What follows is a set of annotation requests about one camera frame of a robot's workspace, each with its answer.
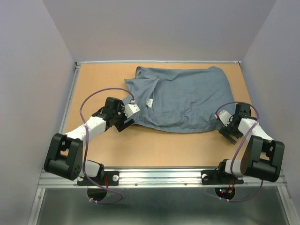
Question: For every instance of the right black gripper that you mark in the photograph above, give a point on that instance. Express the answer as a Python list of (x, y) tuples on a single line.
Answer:
[(225, 133)]

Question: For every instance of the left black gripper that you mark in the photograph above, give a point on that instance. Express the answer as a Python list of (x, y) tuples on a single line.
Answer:
[(121, 126)]

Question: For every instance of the blue grey pillowcase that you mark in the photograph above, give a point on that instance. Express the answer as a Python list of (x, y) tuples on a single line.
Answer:
[(180, 101)]

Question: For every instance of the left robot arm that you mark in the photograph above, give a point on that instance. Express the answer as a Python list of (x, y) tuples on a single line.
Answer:
[(65, 155)]

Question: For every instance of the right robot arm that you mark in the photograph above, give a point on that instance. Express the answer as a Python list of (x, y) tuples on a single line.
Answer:
[(258, 155)]

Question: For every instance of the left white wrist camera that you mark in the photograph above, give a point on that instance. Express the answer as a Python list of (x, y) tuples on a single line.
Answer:
[(131, 109)]

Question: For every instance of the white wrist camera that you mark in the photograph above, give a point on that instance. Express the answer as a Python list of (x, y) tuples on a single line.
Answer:
[(224, 116), (131, 109)]

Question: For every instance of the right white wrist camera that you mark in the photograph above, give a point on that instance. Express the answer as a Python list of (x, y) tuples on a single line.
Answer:
[(224, 116)]

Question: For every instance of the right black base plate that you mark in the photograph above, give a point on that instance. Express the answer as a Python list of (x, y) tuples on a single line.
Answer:
[(215, 177)]

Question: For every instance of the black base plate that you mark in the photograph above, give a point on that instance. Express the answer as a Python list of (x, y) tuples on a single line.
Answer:
[(103, 178), (215, 177)]

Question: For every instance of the aluminium front rail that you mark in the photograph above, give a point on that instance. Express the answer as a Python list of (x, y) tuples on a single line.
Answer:
[(156, 177)]

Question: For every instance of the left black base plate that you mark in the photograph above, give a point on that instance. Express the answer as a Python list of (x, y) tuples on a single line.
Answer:
[(103, 178)]

